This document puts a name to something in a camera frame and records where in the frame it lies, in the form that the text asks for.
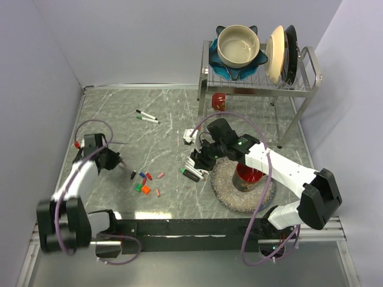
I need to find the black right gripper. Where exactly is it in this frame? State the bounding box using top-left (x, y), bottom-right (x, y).
top-left (191, 138), bottom-right (226, 172)

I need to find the salmon capped white marker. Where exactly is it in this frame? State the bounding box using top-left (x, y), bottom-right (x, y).
top-left (185, 163), bottom-right (205, 180)

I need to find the green and black highlighter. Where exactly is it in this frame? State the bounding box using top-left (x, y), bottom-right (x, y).
top-left (180, 168), bottom-right (200, 182)

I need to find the green highlighter cap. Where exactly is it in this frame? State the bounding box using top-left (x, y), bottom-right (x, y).
top-left (135, 184), bottom-right (142, 192)

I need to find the orange highlighter cap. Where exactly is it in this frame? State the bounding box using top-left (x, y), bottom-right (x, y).
top-left (141, 185), bottom-right (151, 194)

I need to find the green capped white marker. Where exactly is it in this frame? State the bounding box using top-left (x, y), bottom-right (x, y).
top-left (136, 116), bottom-right (160, 124)

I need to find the black capped white marker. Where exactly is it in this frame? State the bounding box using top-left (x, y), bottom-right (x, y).
top-left (136, 109), bottom-right (158, 120)

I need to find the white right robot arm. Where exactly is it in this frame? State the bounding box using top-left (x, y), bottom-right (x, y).
top-left (183, 118), bottom-right (342, 238)

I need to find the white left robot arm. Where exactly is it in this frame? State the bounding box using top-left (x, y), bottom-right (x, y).
top-left (36, 133), bottom-right (122, 255)

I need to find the speckled grey plate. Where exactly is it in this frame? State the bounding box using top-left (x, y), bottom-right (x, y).
top-left (211, 158), bottom-right (268, 214)

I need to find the black and red mug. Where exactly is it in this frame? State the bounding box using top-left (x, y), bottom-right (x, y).
top-left (232, 163), bottom-right (265, 193)

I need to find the small red cup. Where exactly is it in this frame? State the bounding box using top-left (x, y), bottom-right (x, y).
top-left (211, 93), bottom-right (226, 112)

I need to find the steel dish rack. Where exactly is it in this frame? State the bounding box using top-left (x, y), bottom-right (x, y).
top-left (197, 40), bottom-right (323, 149)

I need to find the blue star-shaped bowl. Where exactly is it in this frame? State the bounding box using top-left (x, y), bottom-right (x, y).
top-left (209, 25), bottom-right (268, 81)

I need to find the beige ceramic bowl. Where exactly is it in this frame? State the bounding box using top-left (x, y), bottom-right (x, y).
top-left (217, 25), bottom-right (260, 69)

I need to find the black plate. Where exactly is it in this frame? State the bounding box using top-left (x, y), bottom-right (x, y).
top-left (281, 25), bottom-right (299, 86)

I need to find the cream plate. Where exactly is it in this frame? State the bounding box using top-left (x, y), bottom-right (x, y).
top-left (265, 25), bottom-right (285, 84)

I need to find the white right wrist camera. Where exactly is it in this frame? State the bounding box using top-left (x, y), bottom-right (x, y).
top-left (183, 129), bottom-right (200, 152)

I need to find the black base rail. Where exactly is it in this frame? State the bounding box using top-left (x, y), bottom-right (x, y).
top-left (104, 218), bottom-right (294, 255)

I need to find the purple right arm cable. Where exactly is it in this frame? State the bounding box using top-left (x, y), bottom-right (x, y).
top-left (193, 112), bottom-right (302, 267)

